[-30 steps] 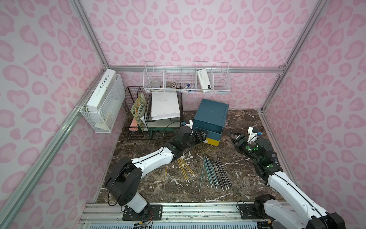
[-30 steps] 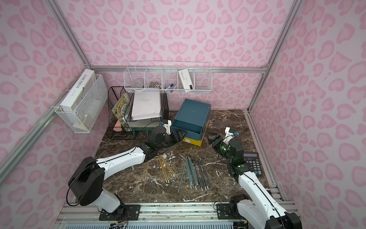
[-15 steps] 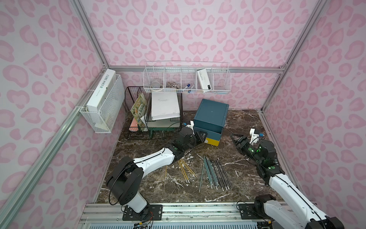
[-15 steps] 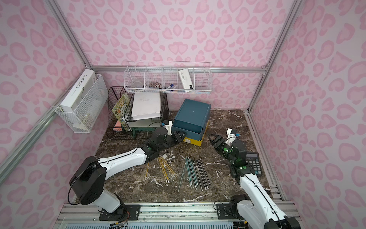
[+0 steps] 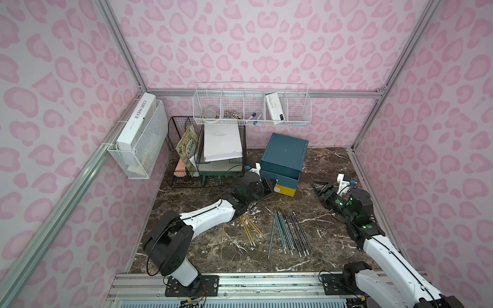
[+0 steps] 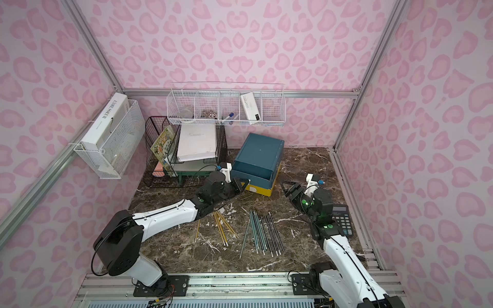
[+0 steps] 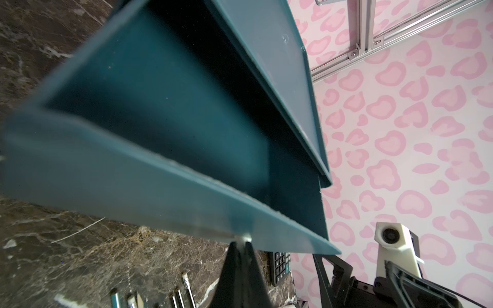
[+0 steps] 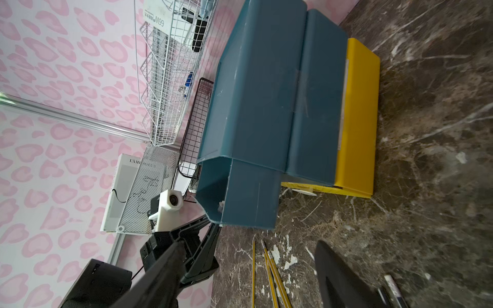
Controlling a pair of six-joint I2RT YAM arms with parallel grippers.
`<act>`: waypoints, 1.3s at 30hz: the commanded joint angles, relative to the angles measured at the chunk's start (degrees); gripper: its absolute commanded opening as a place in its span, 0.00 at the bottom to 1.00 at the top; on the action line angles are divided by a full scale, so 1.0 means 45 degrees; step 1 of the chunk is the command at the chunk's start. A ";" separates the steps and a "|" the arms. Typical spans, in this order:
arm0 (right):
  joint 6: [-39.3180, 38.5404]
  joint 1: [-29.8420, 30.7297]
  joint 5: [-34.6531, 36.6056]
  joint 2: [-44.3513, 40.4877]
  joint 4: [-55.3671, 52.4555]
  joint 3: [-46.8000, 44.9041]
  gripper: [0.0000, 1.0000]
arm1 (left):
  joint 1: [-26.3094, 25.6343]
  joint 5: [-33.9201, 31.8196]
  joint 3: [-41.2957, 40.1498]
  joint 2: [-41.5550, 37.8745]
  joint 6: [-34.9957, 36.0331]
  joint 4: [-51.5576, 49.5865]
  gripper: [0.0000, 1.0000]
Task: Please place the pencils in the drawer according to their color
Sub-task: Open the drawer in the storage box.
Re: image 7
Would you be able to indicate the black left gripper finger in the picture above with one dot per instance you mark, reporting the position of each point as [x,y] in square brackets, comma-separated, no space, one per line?
[241,282]

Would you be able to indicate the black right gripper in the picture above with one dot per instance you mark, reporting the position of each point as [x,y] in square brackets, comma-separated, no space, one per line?
[398,288]

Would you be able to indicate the teal drawer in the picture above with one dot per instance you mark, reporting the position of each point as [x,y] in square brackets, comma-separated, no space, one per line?
[158,121]

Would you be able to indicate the teal drawer cabinet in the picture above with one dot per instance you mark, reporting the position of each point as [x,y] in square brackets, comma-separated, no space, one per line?
[266,37]

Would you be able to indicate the black calculator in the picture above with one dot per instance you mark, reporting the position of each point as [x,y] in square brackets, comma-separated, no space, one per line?
[279,263]

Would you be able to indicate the green pencil bundle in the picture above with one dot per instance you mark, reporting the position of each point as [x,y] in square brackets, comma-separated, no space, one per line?
[180,296]

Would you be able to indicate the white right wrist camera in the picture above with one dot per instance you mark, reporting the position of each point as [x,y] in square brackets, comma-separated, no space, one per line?
[397,244]

